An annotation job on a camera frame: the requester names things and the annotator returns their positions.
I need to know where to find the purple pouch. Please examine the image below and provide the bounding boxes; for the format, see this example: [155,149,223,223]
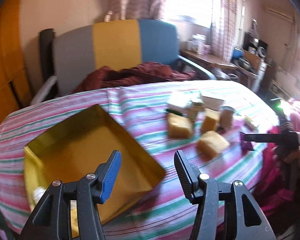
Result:
[239,132,254,151]

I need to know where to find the cracker snack packet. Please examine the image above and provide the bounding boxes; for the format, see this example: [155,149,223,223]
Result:
[244,115,258,131]

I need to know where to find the yellow sponge block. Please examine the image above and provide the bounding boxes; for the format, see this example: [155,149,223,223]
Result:
[200,108,220,134]
[167,113,193,139]
[197,131,230,159]

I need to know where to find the beige towel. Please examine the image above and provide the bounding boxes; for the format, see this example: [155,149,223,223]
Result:
[219,106,235,130]

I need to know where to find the white cardboard box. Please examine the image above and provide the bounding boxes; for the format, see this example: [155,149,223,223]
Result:
[202,95,225,111]

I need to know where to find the small green carton box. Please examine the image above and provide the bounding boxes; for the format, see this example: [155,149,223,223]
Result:
[187,98,204,123]

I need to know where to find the white green scrub sponge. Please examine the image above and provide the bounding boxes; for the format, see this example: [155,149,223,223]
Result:
[166,91,204,116]

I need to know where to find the person right hand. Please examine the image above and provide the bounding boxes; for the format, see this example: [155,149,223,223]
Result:
[273,147,300,178]

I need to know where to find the gold metal tray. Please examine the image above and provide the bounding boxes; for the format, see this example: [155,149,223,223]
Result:
[24,105,166,239]

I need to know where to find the striped bed sheet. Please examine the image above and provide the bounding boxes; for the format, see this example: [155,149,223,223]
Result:
[0,80,277,239]

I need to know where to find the magenta quilted blanket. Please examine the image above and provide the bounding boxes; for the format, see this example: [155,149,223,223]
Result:
[250,97,300,230]

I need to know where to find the white shelf unit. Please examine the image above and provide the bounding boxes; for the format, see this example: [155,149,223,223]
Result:
[250,61,267,93]

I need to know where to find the blue bag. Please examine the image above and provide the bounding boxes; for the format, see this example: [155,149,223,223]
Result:
[232,45,244,60]

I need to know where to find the wooden desk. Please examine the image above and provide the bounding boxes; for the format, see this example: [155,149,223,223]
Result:
[180,50,237,70]

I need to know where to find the dark red blanket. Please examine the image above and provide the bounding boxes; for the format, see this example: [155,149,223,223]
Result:
[72,62,196,94]

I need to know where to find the white boxes on desk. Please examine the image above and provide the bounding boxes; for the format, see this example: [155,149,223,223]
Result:
[186,34,211,55]

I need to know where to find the grey yellow blue chair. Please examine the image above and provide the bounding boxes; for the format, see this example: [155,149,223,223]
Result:
[31,20,216,105]

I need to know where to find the wooden wardrobe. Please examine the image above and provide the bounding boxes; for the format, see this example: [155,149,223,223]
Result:
[0,0,33,124]

